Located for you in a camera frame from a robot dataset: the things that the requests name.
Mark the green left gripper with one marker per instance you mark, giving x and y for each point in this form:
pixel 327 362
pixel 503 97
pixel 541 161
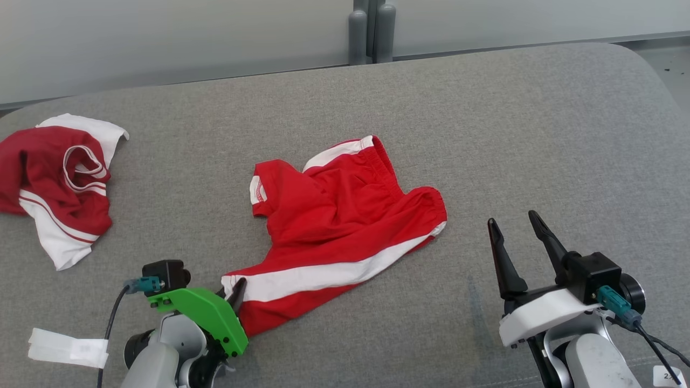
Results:
pixel 210 315

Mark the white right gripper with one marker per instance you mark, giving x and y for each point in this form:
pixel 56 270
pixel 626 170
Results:
pixel 539 315

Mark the grey fabric sofa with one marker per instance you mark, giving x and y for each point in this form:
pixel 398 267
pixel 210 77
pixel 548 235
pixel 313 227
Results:
pixel 485 134

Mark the red shorts with white stripe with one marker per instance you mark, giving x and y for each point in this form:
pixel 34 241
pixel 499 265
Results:
pixel 334 215

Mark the white paper tag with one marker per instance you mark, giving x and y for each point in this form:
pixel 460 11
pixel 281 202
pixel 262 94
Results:
pixel 59 347

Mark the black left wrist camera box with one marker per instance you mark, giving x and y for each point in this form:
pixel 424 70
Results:
pixel 164 275

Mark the red shirt with white sleeves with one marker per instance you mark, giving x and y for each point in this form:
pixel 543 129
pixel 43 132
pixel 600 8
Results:
pixel 43 161

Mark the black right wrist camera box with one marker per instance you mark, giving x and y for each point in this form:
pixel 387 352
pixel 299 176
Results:
pixel 593 275

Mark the grey partition base rail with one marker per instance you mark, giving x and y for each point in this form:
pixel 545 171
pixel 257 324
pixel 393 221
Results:
pixel 657 36

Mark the small white printed label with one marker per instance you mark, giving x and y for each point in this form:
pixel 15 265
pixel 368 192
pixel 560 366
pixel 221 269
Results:
pixel 668 376

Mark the grey partition post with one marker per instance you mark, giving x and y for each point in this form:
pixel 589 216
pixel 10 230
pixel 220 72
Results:
pixel 357 37
pixel 385 32

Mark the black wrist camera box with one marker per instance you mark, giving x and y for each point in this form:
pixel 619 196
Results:
pixel 593 275
pixel 164 275

